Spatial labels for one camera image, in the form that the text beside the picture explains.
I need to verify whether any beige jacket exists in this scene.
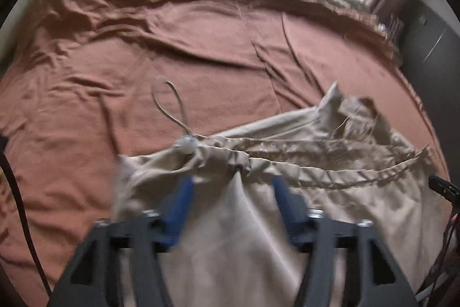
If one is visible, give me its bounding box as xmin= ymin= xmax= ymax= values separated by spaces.
xmin=112 ymin=86 xmax=447 ymax=306

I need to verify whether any white bedside table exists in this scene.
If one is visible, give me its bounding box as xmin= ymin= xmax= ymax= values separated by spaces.
xmin=377 ymin=13 xmax=405 ymax=45

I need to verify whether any rust brown bed sheet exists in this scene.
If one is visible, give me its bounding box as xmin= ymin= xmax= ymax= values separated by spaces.
xmin=1 ymin=0 xmax=448 ymax=306

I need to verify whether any black cable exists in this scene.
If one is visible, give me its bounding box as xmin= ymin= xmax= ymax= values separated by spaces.
xmin=0 ymin=136 xmax=53 ymax=297

